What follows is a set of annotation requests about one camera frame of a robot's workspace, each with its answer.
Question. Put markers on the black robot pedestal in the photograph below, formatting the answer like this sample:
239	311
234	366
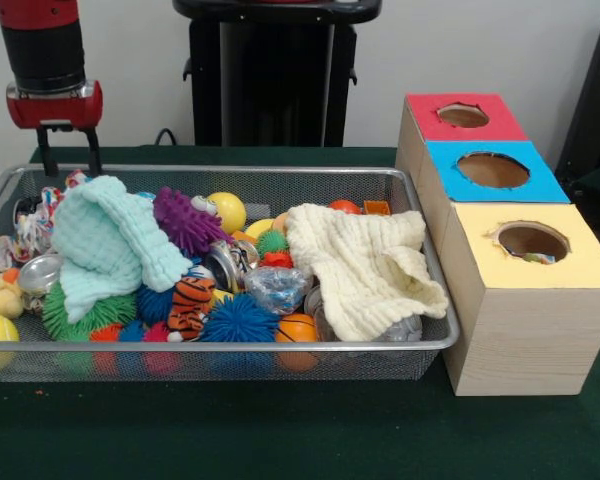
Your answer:
270	90

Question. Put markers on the yellow plush duck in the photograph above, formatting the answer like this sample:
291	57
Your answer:
2	295

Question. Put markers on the mint green cloth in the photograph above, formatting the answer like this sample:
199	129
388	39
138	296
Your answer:
105	240

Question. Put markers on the cream knitted cloth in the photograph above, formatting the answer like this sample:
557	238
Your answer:
360	260

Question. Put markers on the wooden box with three holes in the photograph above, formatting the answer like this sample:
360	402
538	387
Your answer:
525	345

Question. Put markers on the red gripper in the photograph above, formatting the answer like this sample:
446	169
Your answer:
55	110

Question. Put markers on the blue spiky ball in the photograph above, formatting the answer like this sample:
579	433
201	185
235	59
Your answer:
240	320

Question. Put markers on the green spiky ball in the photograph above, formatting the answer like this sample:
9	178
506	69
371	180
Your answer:
115	310

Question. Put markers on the small orange basketball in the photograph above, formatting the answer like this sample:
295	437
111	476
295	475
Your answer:
296	329

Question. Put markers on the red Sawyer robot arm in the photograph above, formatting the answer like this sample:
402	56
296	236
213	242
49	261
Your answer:
42	45

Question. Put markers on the tiger plush toy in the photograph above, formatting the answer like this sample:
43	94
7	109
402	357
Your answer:
192	300

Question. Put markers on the colourful printed cloth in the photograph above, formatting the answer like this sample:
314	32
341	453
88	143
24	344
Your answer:
32	225
537	258

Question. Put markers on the purple spiky toy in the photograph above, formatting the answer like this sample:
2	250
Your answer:
190	220

